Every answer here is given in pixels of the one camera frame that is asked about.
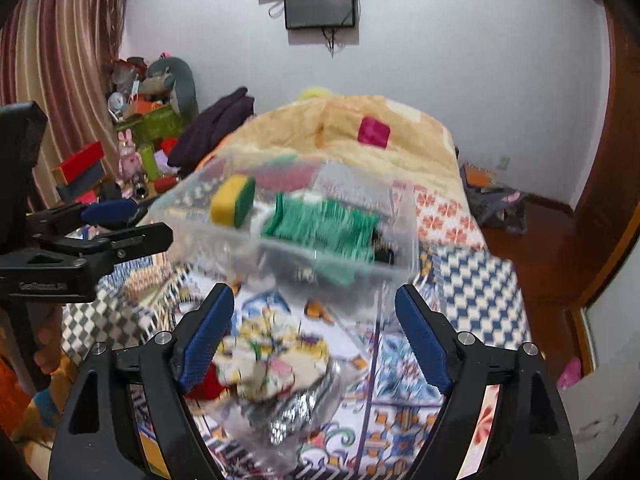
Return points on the purple bag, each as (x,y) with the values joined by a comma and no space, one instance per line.
(500,205)

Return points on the clear plastic storage box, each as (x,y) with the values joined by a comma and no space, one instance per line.
(300,260)

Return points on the clear plastic bag of cloths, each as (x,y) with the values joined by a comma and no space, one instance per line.
(280,380)

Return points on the small black wall monitor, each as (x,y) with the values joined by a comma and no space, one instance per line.
(320,6)

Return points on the green scrub pad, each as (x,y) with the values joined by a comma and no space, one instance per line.
(325,227)

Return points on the yellow plush toy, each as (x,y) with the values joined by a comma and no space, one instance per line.
(316,93)

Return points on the pink slipper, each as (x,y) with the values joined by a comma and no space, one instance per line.
(570,374)

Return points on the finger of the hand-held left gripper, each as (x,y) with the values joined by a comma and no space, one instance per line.
(111,212)
(131,241)

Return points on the yellow orange quilt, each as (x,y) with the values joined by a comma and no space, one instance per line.
(310,132)

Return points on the dark red cloth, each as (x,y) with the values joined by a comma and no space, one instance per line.
(287,177)

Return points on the pink bunny toy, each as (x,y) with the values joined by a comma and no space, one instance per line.
(130,157)

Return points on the wall outlet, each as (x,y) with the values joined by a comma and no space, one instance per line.
(504,162)

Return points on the wooden door frame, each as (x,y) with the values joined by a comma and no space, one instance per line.
(607,170)

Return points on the red grey box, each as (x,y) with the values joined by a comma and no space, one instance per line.
(80,162)

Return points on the striped curtain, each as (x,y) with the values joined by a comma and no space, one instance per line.
(60,50)

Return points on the purple garment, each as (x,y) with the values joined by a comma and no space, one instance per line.
(210,130)

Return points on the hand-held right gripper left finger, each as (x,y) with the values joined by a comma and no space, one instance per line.
(206,342)

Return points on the yellow green sponge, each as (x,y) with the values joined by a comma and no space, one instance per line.
(231,202)

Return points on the person's left hand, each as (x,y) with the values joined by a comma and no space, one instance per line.
(49,350)

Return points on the green cardboard box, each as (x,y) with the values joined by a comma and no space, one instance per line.
(152,122)

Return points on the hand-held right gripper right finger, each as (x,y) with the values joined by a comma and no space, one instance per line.
(424,345)

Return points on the patchwork printed blanket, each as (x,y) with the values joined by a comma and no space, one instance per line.
(480,290)

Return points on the grey plush toy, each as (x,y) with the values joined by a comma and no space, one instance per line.
(177,80)

